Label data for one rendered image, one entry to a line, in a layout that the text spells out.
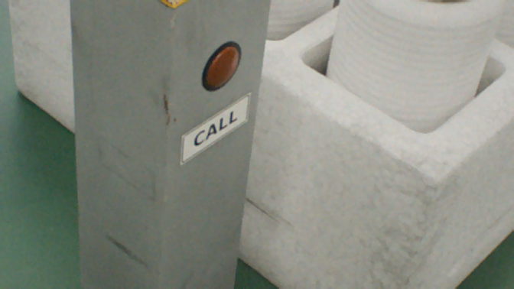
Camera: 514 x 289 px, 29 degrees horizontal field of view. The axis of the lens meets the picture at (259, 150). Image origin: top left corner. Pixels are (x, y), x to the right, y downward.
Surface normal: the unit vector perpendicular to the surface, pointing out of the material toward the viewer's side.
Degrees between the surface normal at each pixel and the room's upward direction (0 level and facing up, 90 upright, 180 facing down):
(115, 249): 90
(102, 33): 90
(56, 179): 0
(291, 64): 0
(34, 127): 0
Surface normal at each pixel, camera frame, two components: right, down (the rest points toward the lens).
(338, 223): -0.66, 0.46
